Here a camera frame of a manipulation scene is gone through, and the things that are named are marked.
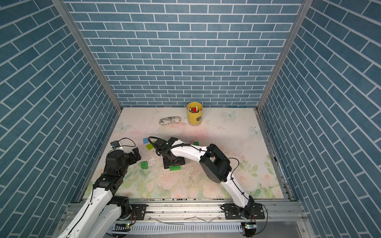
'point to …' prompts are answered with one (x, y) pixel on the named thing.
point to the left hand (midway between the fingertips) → (134, 150)
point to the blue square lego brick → (145, 140)
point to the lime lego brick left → (149, 146)
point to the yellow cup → (195, 112)
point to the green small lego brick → (196, 143)
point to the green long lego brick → (174, 167)
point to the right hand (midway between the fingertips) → (172, 166)
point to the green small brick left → (144, 164)
